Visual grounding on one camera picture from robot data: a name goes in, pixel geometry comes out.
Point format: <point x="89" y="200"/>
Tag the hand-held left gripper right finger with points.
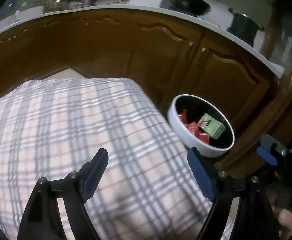
<point x="200" y="172"/>

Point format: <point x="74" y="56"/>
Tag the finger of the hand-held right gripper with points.
<point x="265" y="155"/>

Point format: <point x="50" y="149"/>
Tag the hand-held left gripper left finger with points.
<point x="94" y="175"/>

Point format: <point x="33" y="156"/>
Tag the red snack packet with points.
<point x="192" y="128"/>
<point x="203" y="138"/>

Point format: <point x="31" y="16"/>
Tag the green carton box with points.
<point x="210" y="126"/>

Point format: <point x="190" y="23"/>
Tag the white bin with black liner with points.
<point x="175" y="127"/>

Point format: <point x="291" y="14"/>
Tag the person's right hand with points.
<point x="289" y="222"/>

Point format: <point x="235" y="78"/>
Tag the plaid blanket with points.
<point x="73" y="130"/>

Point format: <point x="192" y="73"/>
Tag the wooden cabinet door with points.
<point x="161" y="65"/>
<point x="225" y="85"/>
<point x="93" y="45"/>
<point x="13" y="60"/>

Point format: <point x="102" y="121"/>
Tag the wooden kitchen cabinets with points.
<point x="225" y="37"/>

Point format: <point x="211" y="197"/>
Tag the black cooking pot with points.
<point x="244" y="26"/>

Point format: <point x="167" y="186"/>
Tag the black wok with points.
<point x="188" y="2"/>

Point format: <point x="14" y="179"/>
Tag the metal kettle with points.
<point x="90" y="0"/>

